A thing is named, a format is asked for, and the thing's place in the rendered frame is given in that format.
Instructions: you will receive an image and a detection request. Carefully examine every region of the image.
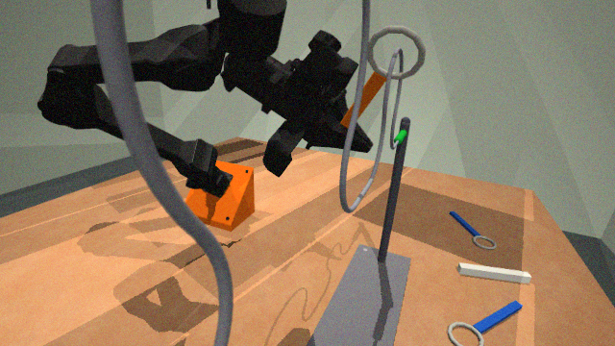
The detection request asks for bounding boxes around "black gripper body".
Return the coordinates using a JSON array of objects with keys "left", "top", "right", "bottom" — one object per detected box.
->
[{"left": 256, "top": 57, "right": 358, "bottom": 178}]

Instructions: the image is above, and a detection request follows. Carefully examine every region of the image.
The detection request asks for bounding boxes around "grey rectangular bar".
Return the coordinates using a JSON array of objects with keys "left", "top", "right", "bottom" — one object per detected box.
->
[{"left": 457, "top": 262, "right": 531, "bottom": 284}]

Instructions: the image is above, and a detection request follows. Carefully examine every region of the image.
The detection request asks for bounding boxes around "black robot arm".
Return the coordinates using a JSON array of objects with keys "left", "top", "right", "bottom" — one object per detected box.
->
[{"left": 37, "top": 0, "right": 343, "bottom": 198}]

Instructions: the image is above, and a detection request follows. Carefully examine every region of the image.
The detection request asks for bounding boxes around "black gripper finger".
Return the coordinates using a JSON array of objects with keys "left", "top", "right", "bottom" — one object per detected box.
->
[
  {"left": 306, "top": 107, "right": 372, "bottom": 153},
  {"left": 332, "top": 88, "right": 374, "bottom": 147}
]

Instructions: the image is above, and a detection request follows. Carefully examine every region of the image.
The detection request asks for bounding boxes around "blue handle with grey loop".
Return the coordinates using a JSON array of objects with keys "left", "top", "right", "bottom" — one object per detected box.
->
[
  {"left": 450, "top": 211, "right": 497, "bottom": 250},
  {"left": 448, "top": 300, "right": 522, "bottom": 346}
]

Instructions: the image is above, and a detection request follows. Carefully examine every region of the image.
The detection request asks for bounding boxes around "grey ring with orange handle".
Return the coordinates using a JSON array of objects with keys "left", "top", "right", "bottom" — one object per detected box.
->
[{"left": 340, "top": 25, "right": 426, "bottom": 128}]

